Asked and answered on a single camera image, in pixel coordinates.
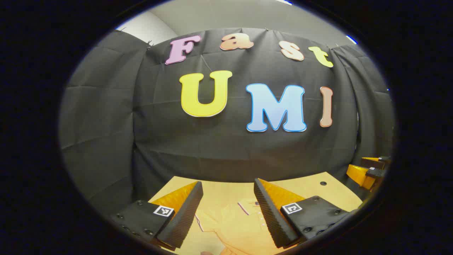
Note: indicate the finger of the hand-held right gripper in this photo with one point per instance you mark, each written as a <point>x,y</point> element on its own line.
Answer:
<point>375,162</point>
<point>357,174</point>

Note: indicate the black backdrop cloth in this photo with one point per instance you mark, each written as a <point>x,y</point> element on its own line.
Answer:
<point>212,148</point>

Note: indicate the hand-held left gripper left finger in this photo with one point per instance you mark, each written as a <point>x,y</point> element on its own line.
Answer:
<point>184,219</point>

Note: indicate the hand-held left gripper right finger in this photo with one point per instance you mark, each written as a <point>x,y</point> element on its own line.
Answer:
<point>272,219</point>

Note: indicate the orange T-shirt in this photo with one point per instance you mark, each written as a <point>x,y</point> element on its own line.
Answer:
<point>237,230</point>

